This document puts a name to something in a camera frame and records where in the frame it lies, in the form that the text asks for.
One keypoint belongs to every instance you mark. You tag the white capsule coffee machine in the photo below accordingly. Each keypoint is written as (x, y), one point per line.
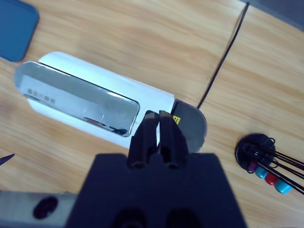
(107, 80)

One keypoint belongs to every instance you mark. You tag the purple coffee capsule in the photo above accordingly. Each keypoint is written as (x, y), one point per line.
(252, 166)

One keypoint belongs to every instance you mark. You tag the small blue coffee capsule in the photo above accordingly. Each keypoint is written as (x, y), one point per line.
(261, 172)

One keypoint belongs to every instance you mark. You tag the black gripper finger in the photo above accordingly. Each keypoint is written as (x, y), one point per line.
(143, 140)
(6, 159)
(172, 142)

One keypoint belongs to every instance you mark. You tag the black capsule holder with rods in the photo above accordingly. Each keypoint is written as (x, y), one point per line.
(244, 147)

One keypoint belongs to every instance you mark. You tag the large blue coffee capsule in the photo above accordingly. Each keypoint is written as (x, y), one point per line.
(283, 187)

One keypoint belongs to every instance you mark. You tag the teal plastic tray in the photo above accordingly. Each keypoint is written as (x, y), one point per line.
(14, 31)

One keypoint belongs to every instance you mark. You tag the red coffee capsule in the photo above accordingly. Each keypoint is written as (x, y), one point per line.
(270, 179)

